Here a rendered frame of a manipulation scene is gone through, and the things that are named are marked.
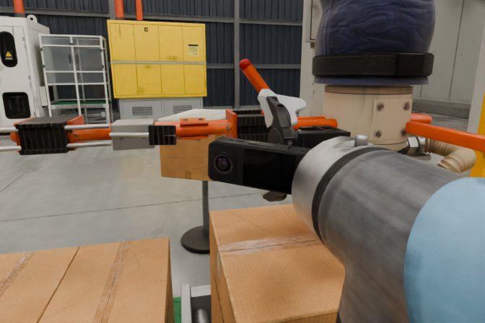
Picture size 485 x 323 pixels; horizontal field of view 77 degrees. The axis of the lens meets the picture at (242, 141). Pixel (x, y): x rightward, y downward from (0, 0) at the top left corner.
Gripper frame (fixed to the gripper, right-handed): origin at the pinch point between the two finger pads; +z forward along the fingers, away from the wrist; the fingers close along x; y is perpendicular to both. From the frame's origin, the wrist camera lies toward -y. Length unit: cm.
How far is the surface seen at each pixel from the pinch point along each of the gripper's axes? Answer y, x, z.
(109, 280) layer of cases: -38, -68, 68
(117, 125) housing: -21.6, 0.9, 10.2
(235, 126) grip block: -1.4, 0.7, 9.3
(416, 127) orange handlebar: 30.5, 1.1, 2.3
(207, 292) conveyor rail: -3, -62, 47
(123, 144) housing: -20.8, -2.3, 10.2
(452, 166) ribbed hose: 39.7, -6.5, 2.3
